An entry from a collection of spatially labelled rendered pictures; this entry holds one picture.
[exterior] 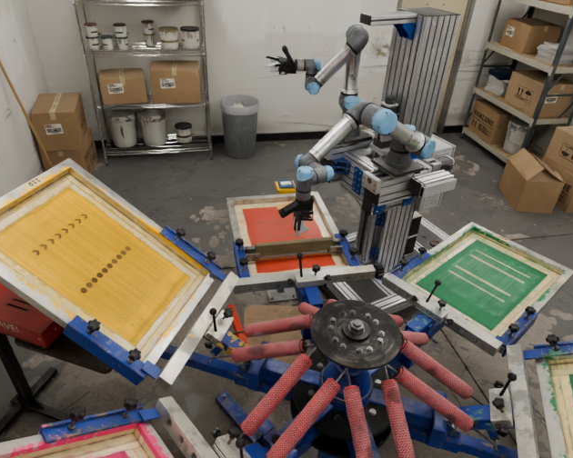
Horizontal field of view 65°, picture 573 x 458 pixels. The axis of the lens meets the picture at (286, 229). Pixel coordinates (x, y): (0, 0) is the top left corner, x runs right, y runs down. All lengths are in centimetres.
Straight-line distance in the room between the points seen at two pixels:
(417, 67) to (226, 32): 323
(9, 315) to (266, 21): 440
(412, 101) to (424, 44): 32
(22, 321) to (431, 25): 240
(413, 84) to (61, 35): 401
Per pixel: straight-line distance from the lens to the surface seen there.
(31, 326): 197
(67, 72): 579
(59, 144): 508
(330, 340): 147
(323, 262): 233
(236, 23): 557
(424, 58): 277
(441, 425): 170
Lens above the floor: 240
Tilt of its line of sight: 34 degrees down
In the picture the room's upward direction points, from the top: 3 degrees clockwise
